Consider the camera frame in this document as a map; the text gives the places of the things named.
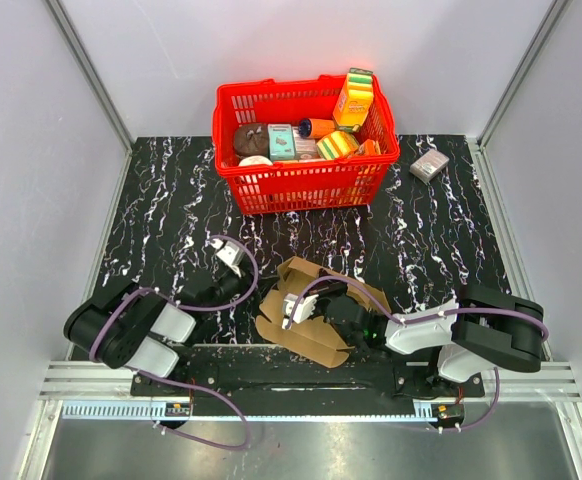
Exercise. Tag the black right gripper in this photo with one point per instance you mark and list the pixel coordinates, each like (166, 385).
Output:
(323, 294)

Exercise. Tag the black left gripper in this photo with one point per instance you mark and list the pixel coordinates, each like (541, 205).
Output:
(244, 284)

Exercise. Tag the brown cardboard box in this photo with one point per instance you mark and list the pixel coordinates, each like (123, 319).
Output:
(303, 329)

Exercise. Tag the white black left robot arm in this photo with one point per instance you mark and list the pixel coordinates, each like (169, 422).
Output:
(122, 326)

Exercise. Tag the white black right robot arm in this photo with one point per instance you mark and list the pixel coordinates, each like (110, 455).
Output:
(480, 329)

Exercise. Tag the teal small carton box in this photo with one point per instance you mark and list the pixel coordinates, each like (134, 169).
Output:
(281, 142)

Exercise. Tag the pink small food box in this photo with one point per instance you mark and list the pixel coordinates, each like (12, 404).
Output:
(305, 148)

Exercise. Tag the tall orange sponge box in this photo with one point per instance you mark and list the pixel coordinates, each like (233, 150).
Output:
(354, 101)

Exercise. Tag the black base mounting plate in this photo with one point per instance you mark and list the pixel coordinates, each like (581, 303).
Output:
(237, 368)

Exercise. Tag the white round lid container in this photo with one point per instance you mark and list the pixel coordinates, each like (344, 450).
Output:
(255, 160)

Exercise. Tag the brown round chocolate cake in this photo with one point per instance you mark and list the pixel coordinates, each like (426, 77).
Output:
(251, 139)

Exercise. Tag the white wrapped tissue pack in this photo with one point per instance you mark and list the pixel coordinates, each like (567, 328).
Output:
(429, 165)

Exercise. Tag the orange snack packet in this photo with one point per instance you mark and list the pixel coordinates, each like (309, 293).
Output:
(367, 148)

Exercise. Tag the yellow green sponge pack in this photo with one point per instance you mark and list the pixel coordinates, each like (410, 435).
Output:
(337, 145)

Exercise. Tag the red plastic shopping basket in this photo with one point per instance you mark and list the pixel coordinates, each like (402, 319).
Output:
(299, 185)

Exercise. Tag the orange cylindrical can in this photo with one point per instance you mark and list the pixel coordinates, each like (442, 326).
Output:
(312, 128)

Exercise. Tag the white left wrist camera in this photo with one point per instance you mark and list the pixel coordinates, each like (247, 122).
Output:
(228, 252)

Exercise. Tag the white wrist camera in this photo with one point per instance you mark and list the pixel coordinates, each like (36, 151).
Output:
(228, 252)
(296, 310)

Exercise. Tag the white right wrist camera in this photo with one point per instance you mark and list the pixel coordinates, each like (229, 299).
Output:
(296, 310)

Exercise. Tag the aluminium frame rail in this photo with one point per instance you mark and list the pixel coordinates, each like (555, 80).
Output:
(86, 391)

